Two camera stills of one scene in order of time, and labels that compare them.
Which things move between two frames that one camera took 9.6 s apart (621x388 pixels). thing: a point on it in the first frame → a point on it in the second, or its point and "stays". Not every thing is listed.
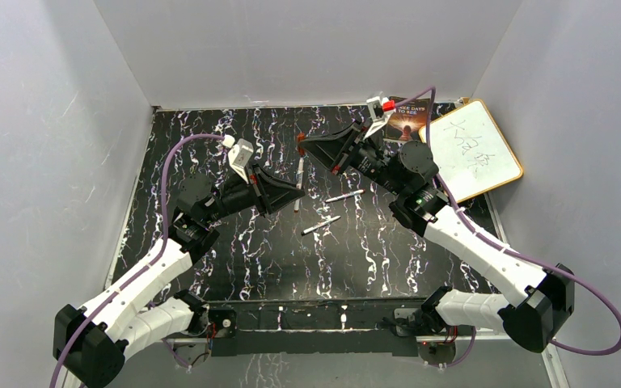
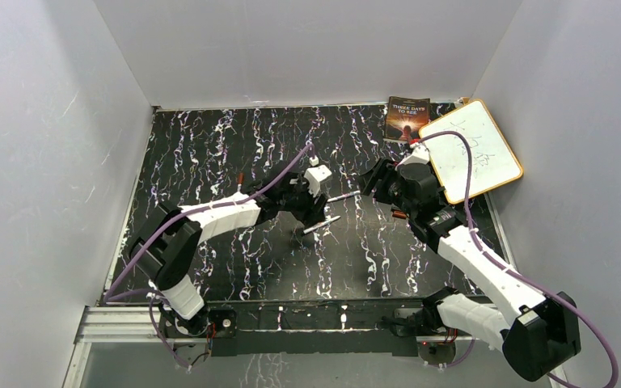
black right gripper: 333,149 → 378,178
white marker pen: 345,196 stays
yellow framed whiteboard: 471,150 stays
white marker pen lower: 305,231 stays
